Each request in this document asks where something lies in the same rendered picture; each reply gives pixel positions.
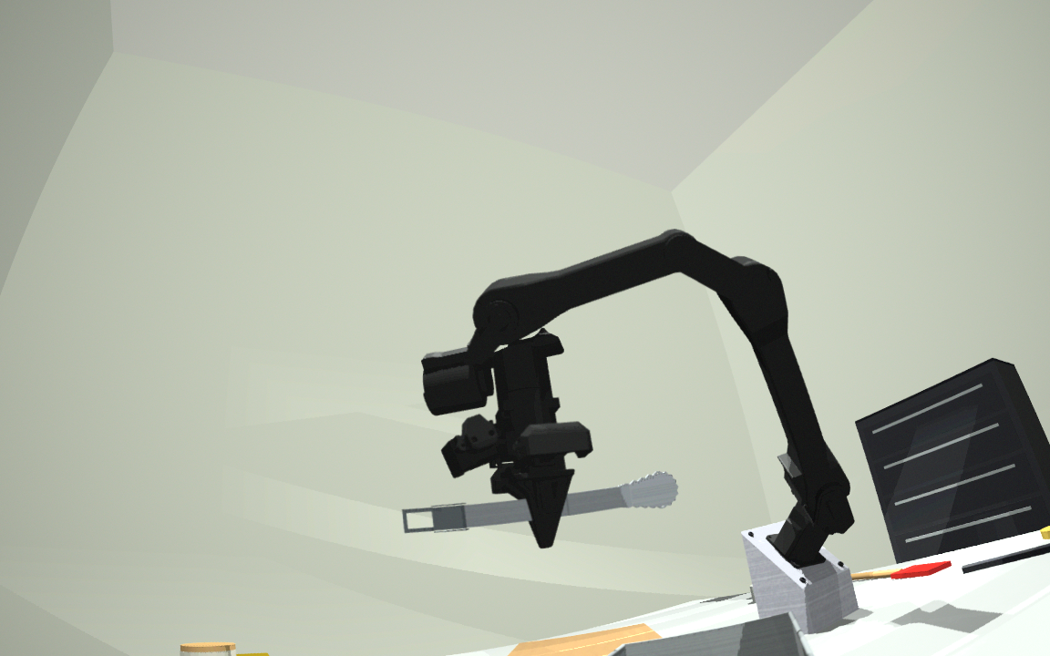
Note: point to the grey roasting tin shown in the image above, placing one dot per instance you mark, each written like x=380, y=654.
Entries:
x=778, y=635

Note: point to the light wooden board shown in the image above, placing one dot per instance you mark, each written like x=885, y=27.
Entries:
x=599, y=643

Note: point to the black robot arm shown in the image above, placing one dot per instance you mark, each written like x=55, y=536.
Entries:
x=514, y=307

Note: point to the grey spatula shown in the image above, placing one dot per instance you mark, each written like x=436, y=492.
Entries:
x=1007, y=558

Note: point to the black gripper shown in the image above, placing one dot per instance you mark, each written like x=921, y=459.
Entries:
x=538, y=472

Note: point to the small grey cylinder with orange top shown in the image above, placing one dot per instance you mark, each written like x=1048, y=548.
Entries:
x=208, y=649

